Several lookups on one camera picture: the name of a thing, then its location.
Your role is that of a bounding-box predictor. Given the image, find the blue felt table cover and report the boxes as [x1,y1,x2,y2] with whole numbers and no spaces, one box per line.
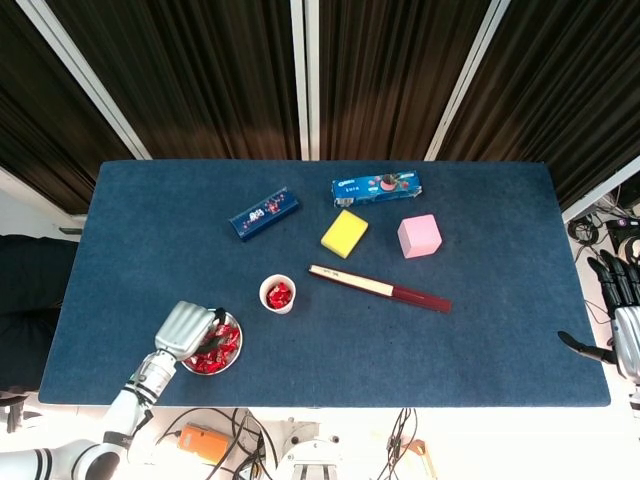
[38,159,612,409]

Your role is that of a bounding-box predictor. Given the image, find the blue Oreo cookie box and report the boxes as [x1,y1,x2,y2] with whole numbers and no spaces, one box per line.
[331,169,423,208]

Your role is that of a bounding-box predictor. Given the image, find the dark brown curtain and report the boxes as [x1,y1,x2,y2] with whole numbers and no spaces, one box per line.
[47,0,303,161]
[318,0,484,161]
[439,0,640,211]
[0,0,146,214]

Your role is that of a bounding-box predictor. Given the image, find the round silver metal plate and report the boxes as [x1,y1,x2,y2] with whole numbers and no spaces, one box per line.
[179,310,245,375]

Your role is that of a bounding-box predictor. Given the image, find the black cable bundle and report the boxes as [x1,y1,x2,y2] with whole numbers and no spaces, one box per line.
[157,407,281,480]
[377,407,419,480]

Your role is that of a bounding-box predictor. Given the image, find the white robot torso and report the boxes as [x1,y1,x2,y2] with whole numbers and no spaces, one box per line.
[273,418,347,480]

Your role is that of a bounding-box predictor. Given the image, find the pink foam cube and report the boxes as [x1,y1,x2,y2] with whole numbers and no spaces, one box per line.
[396,213,444,260]

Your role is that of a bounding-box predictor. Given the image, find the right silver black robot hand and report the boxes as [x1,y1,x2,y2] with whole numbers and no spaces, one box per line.
[558,249,640,384]

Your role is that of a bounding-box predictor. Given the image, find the orange device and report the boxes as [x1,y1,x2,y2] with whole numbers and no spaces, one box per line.
[179,422,232,465]

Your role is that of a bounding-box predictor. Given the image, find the white paper cup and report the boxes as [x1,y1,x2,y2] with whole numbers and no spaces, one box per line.
[258,273,298,315]

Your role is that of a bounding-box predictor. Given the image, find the black electronics box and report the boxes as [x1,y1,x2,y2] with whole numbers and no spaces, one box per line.
[605,215,640,244]

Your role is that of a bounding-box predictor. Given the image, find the black cable tangle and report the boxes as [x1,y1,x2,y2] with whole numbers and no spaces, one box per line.
[567,187,640,266]

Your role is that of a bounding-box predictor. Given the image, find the yellow sponge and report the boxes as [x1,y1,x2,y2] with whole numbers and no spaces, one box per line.
[320,209,370,260]

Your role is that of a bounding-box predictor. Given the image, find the dark blue rectangular box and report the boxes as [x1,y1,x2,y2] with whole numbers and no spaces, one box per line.
[228,185,304,244]

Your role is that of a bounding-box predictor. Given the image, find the dark red folded fan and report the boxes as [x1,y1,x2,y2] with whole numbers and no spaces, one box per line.
[308,264,454,315]

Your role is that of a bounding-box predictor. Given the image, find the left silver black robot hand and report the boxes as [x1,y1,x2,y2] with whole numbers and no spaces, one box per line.
[153,300,227,364]

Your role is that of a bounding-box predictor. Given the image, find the white frame post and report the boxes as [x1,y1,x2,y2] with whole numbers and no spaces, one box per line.
[305,0,322,161]
[290,0,310,161]
[560,153,640,225]
[423,0,504,161]
[14,0,153,161]

